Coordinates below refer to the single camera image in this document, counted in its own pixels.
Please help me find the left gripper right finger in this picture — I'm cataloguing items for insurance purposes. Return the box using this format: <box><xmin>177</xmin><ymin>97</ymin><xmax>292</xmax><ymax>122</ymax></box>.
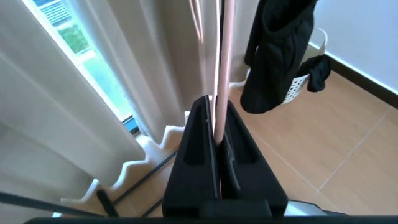
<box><xmin>219</xmin><ymin>99</ymin><xmax>289</xmax><ymax>217</ymax></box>

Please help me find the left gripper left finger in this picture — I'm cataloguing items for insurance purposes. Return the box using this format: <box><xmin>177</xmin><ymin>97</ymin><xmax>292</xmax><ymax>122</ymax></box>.
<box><xmin>162</xmin><ymin>95</ymin><xmax>221</xmax><ymax>218</ymax></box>

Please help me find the pink clothes hanger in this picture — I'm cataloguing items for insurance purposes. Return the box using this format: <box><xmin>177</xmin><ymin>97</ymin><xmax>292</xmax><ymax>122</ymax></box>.
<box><xmin>188</xmin><ymin>0</ymin><xmax>205</xmax><ymax>44</ymax></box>
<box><xmin>212</xmin><ymin>0</ymin><xmax>236</xmax><ymax>147</ymax></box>

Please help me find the white laundry basket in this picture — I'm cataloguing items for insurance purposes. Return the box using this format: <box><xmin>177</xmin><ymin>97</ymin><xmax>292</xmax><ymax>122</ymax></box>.
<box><xmin>281</xmin><ymin>27</ymin><xmax>329</xmax><ymax>105</ymax></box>

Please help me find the window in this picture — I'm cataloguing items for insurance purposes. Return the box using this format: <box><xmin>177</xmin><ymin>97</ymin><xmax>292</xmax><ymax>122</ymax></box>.
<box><xmin>21</xmin><ymin>0</ymin><xmax>141</xmax><ymax>136</ymax></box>

